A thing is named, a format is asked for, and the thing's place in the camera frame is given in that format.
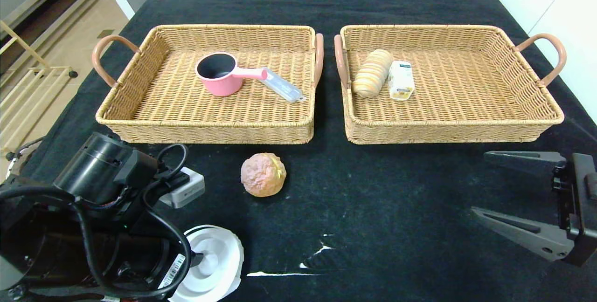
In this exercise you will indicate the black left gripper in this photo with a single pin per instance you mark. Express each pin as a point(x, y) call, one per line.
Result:
point(173, 270)

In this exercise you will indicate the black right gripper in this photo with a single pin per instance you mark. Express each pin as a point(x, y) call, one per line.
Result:
point(580, 209)

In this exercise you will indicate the white round lid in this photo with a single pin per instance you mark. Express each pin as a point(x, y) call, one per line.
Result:
point(219, 255)

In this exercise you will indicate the round pinkish cream puff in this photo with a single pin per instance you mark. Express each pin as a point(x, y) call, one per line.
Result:
point(263, 176)

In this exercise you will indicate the small white drink carton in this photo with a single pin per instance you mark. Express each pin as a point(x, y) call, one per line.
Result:
point(401, 80)

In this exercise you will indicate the clear plastic knife case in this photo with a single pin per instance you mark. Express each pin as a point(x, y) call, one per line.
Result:
point(284, 88)

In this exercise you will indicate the orange striped bread roll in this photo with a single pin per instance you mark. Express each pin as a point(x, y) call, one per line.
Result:
point(371, 76)

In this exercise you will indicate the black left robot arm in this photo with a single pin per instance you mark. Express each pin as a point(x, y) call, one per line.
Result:
point(93, 167)

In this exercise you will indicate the rectangular wicker basket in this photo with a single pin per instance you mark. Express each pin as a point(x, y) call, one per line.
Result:
point(210, 111)
point(466, 87)

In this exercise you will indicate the light wooden slatted rack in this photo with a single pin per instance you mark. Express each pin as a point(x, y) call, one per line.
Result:
point(42, 97)

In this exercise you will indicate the grey metal shelf unit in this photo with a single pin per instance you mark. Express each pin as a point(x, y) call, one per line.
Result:
point(28, 8)

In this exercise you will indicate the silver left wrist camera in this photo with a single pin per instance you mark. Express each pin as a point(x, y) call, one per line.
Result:
point(186, 192)

